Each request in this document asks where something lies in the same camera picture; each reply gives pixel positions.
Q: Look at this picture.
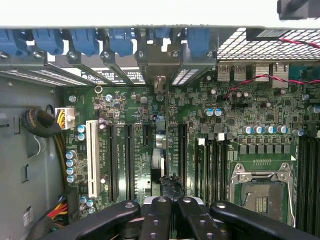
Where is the white power connector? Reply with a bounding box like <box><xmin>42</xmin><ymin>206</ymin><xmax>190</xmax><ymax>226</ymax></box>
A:
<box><xmin>54</xmin><ymin>107</ymin><xmax>76</xmax><ymax>130</ymax></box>

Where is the installed green RAM stick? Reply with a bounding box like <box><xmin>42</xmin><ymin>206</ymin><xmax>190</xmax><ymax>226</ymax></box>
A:
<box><xmin>194</xmin><ymin>138</ymin><xmax>209</xmax><ymax>201</ymax></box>

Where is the green motherboard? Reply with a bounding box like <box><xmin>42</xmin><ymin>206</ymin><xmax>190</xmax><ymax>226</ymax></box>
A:
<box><xmin>63</xmin><ymin>64</ymin><xmax>320</xmax><ymax>236</ymax></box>

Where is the short PCIe expansion slot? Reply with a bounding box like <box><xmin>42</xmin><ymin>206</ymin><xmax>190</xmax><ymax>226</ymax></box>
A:
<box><xmin>142</xmin><ymin>123</ymin><xmax>152</xmax><ymax>148</ymax></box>

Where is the blue slot latch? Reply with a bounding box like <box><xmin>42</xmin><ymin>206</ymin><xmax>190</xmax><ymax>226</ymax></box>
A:
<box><xmin>186</xmin><ymin>27</ymin><xmax>211</xmax><ymax>57</ymax></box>
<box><xmin>149</xmin><ymin>26</ymin><xmax>173</xmax><ymax>42</ymax></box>
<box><xmin>31</xmin><ymin>28</ymin><xmax>65</xmax><ymax>56</ymax></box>
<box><xmin>0</xmin><ymin>28</ymin><xmax>29</xmax><ymax>57</ymax></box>
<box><xmin>108</xmin><ymin>27</ymin><xmax>135</xmax><ymax>57</ymax></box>
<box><xmin>69</xmin><ymin>28</ymin><xmax>101</xmax><ymax>57</ymax></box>

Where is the red yellow wire bundle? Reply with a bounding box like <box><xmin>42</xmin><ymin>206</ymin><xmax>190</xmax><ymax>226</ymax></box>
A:
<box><xmin>47</xmin><ymin>196</ymin><xmax>68</xmax><ymax>226</ymax></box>

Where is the open grey PC case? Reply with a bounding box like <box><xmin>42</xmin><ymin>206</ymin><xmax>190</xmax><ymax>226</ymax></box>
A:
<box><xmin>0</xmin><ymin>24</ymin><xmax>320</xmax><ymax>240</ymax></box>

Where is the CPU socket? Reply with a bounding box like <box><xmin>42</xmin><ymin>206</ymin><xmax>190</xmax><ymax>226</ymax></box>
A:
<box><xmin>229</xmin><ymin>162</ymin><xmax>295</xmax><ymax>224</ymax></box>

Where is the red black twisted wire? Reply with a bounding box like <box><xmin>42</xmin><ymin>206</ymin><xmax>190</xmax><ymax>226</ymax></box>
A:
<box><xmin>222</xmin><ymin>37</ymin><xmax>320</xmax><ymax>101</ymax></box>

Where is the thin metal locking lever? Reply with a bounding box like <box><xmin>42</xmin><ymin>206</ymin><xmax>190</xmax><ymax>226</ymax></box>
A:
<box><xmin>286</xmin><ymin>172</ymin><xmax>296</xmax><ymax>229</ymax></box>

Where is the white PCI expansion slot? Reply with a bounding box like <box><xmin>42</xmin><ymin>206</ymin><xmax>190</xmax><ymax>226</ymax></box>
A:
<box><xmin>86</xmin><ymin>119</ymin><xmax>101</xmax><ymax>199</ymax></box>

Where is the black braided cable bundle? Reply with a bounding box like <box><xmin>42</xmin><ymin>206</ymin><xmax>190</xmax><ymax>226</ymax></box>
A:
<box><xmin>21</xmin><ymin>108</ymin><xmax>67</xmax><ymax>189</ymax></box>

